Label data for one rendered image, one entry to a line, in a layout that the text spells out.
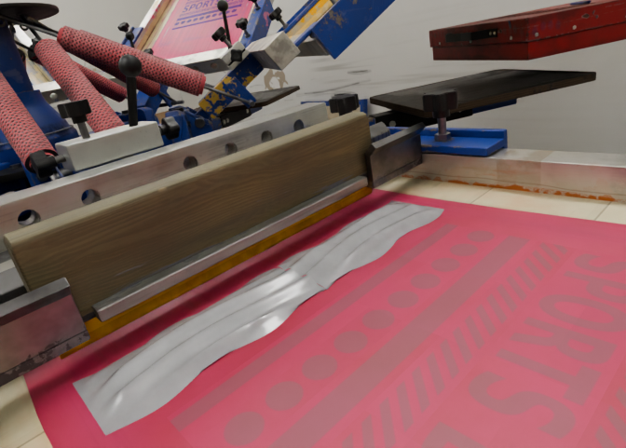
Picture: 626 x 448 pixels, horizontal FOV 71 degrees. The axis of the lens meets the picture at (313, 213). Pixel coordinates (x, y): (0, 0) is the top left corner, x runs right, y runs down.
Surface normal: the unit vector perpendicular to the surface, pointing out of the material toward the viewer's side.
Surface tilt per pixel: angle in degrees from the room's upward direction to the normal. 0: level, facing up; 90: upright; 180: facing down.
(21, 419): 0
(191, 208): 90
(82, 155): 90
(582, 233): 0
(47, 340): 90
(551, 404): 0
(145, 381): 32
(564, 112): 90
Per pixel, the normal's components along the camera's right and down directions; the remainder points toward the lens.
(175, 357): 0.26, -0.72
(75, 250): 0.67, 0.15
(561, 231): -0.18, -0.91
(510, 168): -0.72, 0.37
